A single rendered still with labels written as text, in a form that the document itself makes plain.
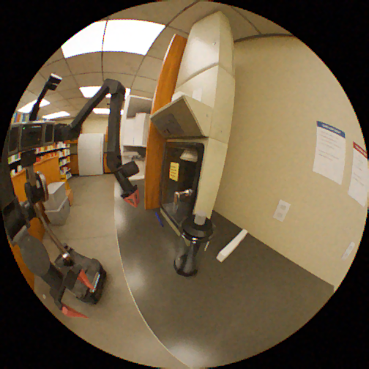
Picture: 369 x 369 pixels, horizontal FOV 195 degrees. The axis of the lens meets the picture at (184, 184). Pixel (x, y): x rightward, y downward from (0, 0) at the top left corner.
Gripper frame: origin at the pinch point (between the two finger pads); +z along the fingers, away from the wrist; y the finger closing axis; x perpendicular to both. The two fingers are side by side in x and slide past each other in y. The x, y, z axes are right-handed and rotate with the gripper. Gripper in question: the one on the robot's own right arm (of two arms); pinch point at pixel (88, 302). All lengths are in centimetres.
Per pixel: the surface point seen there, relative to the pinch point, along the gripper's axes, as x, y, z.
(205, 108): -45, 31, -28
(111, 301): 79, 16, 76
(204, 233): -31.3, 18.1, 1.1
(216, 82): -53, 33, -38
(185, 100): -39, 28, -31
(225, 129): -52, 37, -20
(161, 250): -10.9, 30.3, 16.8
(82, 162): 342, 376, -136
